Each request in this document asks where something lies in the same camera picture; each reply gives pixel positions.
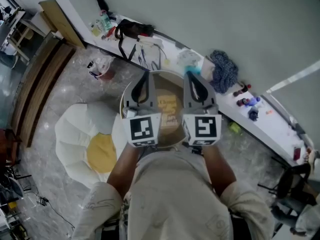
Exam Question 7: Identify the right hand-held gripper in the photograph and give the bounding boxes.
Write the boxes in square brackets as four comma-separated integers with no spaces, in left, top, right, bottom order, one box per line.
[181,71,223,147]

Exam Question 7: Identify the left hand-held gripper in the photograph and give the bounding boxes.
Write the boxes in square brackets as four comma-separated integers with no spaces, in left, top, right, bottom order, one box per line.
[121,71,162,148]

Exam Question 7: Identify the yellow book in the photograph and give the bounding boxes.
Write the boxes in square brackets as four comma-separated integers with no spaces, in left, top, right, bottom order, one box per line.
[156,93,185,135]

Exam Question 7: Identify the white flower-shaped floor cushion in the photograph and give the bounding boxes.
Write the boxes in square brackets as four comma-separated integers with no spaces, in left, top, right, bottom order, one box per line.
[54,101,130,190]

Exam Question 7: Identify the person's right forearm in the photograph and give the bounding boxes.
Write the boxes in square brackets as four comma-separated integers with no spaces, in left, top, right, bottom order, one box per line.
[202,145,238,199]

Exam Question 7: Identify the person's left forearm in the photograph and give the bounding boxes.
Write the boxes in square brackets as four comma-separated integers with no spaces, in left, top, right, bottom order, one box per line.
[106,143,141,200]

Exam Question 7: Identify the teal bag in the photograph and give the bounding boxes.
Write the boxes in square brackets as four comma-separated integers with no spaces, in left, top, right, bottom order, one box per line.
[184,63,202,76]

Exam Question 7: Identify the pale paper bag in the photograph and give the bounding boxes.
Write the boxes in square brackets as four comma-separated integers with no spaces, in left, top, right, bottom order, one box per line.
[201,56,216,81]

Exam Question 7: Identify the blue checked cloth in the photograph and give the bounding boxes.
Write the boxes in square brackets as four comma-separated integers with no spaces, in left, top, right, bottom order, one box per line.
[209,49,240,95]

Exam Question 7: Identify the clear plastic bag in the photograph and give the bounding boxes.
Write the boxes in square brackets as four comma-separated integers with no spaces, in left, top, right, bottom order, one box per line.
[176,49,203,67]

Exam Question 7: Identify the red bin with plastic bag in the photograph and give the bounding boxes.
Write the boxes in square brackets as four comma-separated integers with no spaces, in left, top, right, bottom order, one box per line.
[86,55,116,81]

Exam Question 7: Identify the yellow-green bottle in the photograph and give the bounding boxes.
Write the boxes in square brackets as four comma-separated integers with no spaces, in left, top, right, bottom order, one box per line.
[227,121,243,136]

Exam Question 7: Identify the white tote bag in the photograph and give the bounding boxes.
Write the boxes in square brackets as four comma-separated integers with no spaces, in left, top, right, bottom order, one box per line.
[119,35,166,71]

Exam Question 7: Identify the blue bottle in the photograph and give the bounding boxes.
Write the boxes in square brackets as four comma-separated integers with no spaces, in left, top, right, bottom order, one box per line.
[246,96,261,108]

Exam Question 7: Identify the dark blue cloth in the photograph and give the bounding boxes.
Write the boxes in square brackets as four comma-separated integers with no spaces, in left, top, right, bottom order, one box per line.
[247,107,261,122]

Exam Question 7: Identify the grey roller blind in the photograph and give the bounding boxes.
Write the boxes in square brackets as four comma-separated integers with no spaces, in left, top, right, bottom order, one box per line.
[96,0,320,95]
[266,61,320,145]

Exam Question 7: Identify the yellowish drink bottle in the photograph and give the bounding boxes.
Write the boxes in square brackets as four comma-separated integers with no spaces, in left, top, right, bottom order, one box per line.
[90,21,101,37]

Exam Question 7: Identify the green drink bottle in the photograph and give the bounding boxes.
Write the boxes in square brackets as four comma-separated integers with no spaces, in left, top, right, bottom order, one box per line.
[99,10,113,32]

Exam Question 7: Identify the wooden steps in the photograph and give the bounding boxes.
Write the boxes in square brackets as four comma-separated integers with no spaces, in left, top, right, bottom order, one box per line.
[11,37,77,149]

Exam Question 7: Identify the person's white shirt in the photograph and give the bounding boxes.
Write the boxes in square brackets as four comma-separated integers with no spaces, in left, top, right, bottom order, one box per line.
[72,143,276,240]

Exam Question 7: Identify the large brown board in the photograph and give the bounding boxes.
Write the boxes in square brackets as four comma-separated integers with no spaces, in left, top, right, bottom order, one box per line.
[38,0,87,50]

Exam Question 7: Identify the black stool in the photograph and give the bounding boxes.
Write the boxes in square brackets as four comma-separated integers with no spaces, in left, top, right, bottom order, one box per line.
[257,162,312,200]

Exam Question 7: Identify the white table with wooden legs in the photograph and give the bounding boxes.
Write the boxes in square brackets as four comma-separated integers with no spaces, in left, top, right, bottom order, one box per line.
[7,10,48,62]

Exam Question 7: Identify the small black white device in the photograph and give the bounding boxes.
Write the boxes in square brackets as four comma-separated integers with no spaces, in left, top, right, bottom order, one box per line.
[36,196,50,207]

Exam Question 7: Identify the black strap bag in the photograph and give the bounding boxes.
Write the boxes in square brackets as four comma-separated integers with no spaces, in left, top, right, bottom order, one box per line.
[114,18,155,62]

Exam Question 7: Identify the black floor cable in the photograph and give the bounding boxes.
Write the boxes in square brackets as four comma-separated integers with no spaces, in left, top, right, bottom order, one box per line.
[46,201,76,232]

